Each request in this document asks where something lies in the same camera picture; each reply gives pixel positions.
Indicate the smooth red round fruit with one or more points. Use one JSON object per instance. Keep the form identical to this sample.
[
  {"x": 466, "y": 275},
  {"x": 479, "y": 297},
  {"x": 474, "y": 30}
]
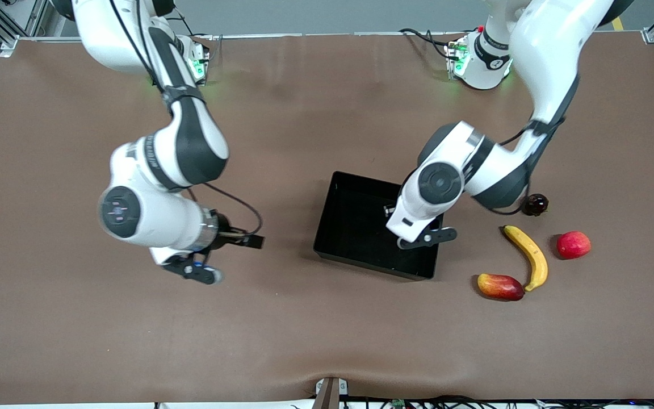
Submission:
[{"x": 574, "y": 245}]

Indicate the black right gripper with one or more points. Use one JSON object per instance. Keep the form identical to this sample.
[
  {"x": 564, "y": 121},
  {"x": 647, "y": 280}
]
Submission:
[{"x": 226, "y": 234}]

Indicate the brown table cover sheet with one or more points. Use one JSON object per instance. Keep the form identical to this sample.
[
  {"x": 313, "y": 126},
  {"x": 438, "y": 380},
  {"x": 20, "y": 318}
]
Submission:
[{"x": 327, "y": 113}]

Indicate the black plastic box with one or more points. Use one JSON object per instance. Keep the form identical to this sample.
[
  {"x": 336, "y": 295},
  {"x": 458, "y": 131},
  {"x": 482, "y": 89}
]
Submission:
[{"x": 355, "y": 227}]

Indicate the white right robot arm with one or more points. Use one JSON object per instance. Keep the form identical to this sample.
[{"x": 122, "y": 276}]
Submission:
[{"x": 191, "y": 142}]

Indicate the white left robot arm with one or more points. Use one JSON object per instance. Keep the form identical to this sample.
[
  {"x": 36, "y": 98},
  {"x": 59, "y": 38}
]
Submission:
[{"x": 543, "y": 45}]

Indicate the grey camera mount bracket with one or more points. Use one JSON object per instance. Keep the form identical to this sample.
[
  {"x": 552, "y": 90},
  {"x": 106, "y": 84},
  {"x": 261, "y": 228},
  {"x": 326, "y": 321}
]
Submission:
[{"x": 330, "y": 395}]

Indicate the dark purple plum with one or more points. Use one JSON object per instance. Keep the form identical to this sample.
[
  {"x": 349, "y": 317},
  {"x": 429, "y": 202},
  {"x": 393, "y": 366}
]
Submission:
[{"x": 538, "y": 205}]

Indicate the yellow banana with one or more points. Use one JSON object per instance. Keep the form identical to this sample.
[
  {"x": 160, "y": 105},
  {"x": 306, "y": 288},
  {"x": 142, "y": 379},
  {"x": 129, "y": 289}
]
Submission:
[{"x": 534, "y": 258}]

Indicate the silver table edge rail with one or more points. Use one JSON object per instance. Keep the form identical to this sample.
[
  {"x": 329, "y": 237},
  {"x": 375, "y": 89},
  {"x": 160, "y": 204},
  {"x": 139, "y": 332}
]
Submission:
[{"x": 332, "y": 34}]

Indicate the red yellow mango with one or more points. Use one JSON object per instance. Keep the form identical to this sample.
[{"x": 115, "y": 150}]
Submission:
[{"x": 500, "y": 287}]

